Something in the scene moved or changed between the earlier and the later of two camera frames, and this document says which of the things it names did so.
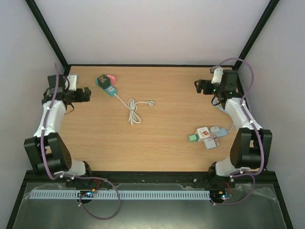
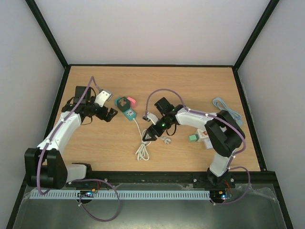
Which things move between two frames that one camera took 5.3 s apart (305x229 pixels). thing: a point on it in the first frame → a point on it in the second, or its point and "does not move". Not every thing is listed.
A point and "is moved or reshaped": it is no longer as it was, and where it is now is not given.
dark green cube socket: x=104 y=81 → x=123 y=103
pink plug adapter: x=112 y=79 is moved or reshaped
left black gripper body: x=79 y=98 → x=101 y=115
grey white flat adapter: x=209 y=143 does not move
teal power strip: x=111 y=90 → x=129 y=114
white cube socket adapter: x=202 y=133 does not move
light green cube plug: x=193 y=138 does not move
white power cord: x=132 y=107 → x=142 y=154
